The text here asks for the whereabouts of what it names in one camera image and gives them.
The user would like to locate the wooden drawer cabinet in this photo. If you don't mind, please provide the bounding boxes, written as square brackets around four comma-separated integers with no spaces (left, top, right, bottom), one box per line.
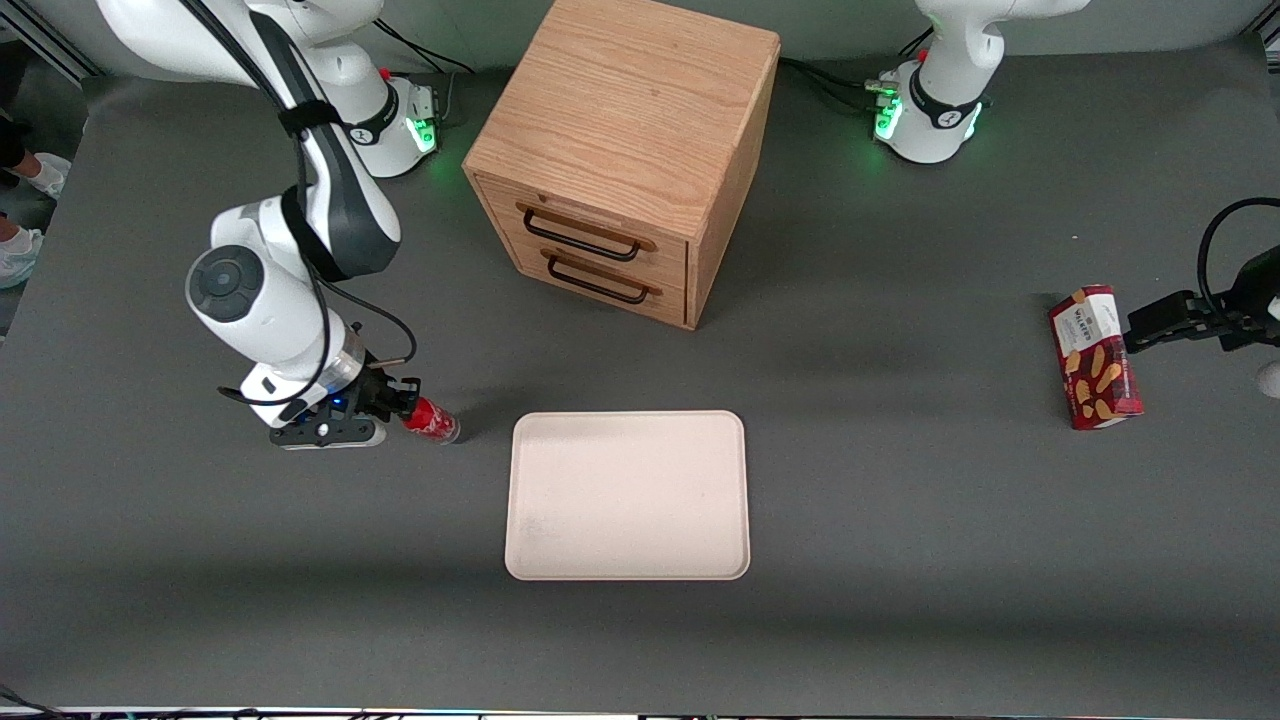
[462,0,783,331]

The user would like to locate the wooden drawer front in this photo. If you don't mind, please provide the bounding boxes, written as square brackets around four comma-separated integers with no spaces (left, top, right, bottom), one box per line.
[476,175,691,291]
[498,233,691,330]

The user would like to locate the red cookie box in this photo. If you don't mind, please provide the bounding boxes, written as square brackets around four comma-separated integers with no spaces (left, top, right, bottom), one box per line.
[1048,284,1145,432]

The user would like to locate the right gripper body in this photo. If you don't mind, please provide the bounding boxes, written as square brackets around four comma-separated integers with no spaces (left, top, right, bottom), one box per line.
[244,363,389,430]

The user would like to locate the red coke bottle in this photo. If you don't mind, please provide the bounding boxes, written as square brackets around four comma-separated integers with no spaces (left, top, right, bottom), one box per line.
[403,396,463,447]

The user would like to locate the black right base cables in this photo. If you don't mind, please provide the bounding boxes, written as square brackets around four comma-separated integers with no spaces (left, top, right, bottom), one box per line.
[376,18,477,77]

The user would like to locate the black left base cables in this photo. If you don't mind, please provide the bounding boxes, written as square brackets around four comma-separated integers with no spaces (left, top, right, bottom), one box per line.
[778,28,937,117]

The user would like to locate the black base cables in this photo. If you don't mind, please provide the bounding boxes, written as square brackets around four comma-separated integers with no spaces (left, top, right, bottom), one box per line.
[778,28,937,117]
[376,18,477,77]

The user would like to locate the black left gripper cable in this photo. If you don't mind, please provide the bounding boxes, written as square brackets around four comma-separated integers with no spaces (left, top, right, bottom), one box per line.
[1197,197,1280,313]

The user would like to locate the beige plastic tray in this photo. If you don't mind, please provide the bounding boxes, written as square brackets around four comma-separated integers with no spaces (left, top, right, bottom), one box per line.
[504,410,752,582]

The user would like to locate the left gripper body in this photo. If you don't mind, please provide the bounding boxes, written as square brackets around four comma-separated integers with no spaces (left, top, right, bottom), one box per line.
[1205,248,1280,353]

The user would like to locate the black metal drawer handle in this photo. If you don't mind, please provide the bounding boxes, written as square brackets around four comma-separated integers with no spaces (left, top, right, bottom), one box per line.
[540,249,664,306]
[516,201,659,264]

